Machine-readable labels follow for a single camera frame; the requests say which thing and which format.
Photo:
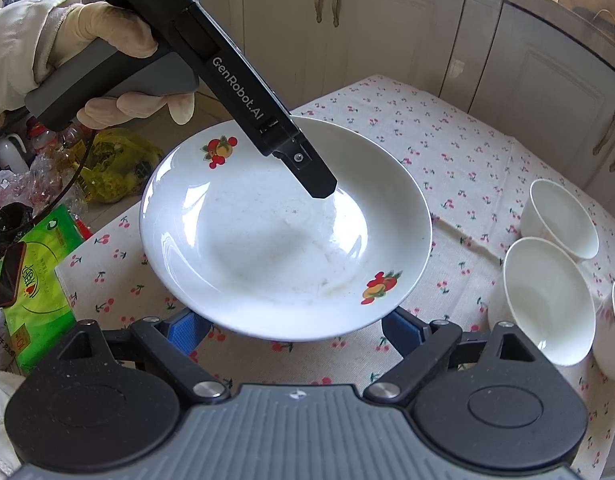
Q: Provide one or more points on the white jug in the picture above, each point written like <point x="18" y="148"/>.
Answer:
<point x="10" y="152"/>

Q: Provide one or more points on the person's left forearm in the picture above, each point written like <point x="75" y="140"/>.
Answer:
<point x="17" y="50"/>

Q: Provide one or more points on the crumpled clear plastic bag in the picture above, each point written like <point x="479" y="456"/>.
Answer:
<point x="42" y="186"/>

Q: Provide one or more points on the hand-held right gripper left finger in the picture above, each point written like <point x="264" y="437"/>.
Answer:
<point x="187" y="331"/>

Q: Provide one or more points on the white fruit print plate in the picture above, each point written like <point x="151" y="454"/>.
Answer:
<point x="267" y="250"/>

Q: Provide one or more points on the plastic oil bottle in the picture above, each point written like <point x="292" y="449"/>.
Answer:
<point x="71" y="136"/>
<point x="40" y="141"/>

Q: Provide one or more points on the white jacket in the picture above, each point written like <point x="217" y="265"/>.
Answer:
<point x="0" y="410"/>

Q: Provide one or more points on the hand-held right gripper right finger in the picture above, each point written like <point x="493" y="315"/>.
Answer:
<point x="405" y="331"/>

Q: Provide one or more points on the black plastic bag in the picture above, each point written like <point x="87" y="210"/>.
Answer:
<point x="7" y="230"/>

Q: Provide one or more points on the person's left hand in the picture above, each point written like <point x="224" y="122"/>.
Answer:
<point x="102" y="27"/>

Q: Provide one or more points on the yellow plastic bag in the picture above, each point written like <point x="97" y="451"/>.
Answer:
<point x="117" y="165"/>

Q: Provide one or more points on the cherry print tablecloth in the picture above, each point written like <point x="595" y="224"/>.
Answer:
<point x="462" y="160"/>

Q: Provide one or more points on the green tissue pack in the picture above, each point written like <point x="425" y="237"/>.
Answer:
<point x="42" y="260"/>

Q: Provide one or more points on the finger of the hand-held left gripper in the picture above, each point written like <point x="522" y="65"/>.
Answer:
<point x="312" y="175"/>

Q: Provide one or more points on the brown leather case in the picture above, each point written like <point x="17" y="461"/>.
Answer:
<point x="12" y="275"/>

